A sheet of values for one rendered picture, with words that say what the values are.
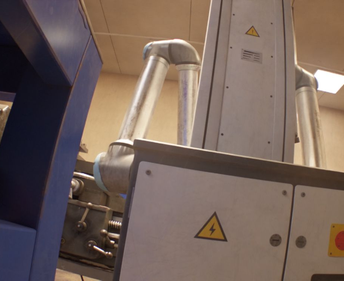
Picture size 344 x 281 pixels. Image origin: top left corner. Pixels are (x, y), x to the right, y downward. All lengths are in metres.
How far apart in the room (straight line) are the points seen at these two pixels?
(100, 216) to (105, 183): 0.53
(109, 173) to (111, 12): 3.50
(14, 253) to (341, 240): 0.51
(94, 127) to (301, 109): 4.47
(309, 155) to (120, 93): 4.67
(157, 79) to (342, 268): 1.07
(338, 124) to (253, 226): 5.68
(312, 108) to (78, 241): 1.33
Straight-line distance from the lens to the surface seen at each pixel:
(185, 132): 1.39
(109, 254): 1.60
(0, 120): 2.28
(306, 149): 1.38
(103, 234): 1.55
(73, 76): 0.29
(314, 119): 1.44
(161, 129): 5.36
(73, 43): 0.28
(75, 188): 1.68
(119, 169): 1.14
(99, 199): 1.69
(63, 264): 1.75
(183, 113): 1.39
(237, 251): 0.52
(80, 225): 1.67
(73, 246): 1.73
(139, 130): 1.24
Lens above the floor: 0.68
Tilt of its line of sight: 19 degrees up
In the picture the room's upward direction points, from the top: 9 degrees clockwise
